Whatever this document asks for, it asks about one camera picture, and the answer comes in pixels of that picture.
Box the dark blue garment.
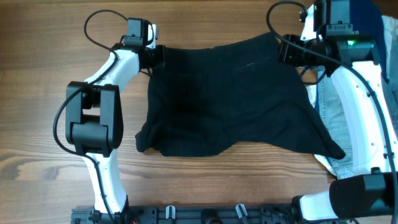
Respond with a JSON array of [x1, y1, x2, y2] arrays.
[[316, 0, 395, 121]]

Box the white garment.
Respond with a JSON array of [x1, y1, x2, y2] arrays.
[[307, 16, 397, 179]]

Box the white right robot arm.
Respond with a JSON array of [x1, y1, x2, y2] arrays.
[[279, 1, 397, 223]]

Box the black shorts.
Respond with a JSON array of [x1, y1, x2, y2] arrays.
[[136, 33, 345, 159]]

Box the light blue denim shorts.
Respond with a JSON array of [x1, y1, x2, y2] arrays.
[[315, 16, 397, 179]]

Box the black metal base rail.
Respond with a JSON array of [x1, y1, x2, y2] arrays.
[[70, 203, 348, 224]]

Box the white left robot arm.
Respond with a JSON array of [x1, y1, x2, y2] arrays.
[[65, 44, 165, 223]]

